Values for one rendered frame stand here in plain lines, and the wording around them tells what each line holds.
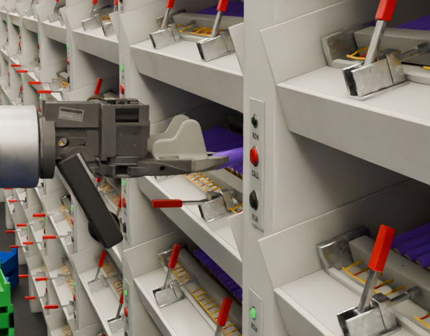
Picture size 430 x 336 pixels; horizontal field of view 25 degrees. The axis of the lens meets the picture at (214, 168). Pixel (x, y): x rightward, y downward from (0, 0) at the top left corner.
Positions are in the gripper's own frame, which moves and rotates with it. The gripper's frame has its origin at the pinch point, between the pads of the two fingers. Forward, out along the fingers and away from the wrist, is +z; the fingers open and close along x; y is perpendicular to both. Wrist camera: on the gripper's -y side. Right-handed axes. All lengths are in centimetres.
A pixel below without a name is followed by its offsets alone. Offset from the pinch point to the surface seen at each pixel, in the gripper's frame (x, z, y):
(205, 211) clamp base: 2.1, -0.3, -6.1
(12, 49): 325, 0, -4
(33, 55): 255, 3, -3
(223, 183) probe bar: 8.2, 3.6, -3.9
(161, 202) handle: 2.5, -5.6, -5.0
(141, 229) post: 45.7, 1.1, -18.6
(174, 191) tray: 20.5, 0.3, -7.3
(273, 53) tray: -24.6, -2.0, 14.1
